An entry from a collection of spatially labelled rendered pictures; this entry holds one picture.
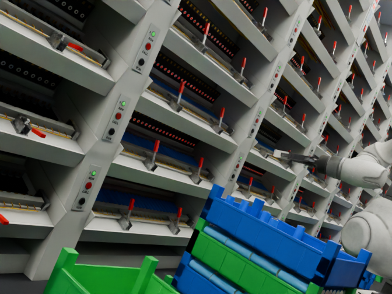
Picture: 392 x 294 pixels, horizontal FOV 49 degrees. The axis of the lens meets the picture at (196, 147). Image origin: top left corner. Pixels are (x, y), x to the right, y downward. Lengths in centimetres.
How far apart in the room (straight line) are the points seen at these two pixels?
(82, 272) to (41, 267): 43
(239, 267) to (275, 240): 9
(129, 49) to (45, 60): 23
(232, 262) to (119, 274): 23
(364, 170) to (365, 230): 47
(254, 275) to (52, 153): 52
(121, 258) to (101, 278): 66
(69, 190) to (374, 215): 83
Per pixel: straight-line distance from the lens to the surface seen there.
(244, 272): 88
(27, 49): 94
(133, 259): 148
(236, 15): 142
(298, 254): 83
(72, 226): 116
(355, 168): 172
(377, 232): 129
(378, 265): 133
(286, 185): 229
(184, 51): 125
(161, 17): 115
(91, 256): 133
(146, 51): 112
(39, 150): 101
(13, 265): 117
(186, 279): 96
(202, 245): 94
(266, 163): 192
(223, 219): 92
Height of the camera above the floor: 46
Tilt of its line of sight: level
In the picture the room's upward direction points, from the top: 23 degrees clockwise
